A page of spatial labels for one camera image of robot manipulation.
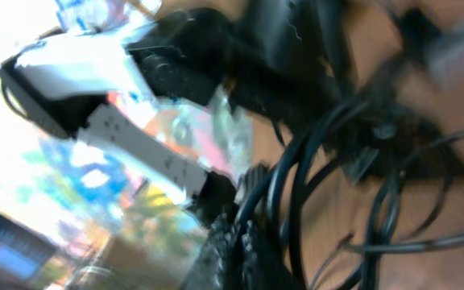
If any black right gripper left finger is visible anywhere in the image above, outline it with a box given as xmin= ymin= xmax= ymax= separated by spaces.
xmin=179 ymin=213 xmax=240 ymax=290

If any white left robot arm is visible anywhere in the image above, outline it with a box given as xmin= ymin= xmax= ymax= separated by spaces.
xmin=0 ymin=1 xmax=464 ymax=223

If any thin black cable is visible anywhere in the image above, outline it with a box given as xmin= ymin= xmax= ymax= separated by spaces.
xmin=231 ymin=92 xmax=464 ymax=290

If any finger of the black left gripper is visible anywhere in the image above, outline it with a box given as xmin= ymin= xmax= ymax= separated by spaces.
xmin=324 ymin=100 xmax=464 ymax=182

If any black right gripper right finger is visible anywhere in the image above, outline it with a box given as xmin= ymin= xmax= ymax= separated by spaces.
xmin=242 ymin=221 xmax=305 ymax=290

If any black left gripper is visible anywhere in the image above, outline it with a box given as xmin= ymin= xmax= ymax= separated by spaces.
xmin=126 ymin=0 xmax=352 ymax=129

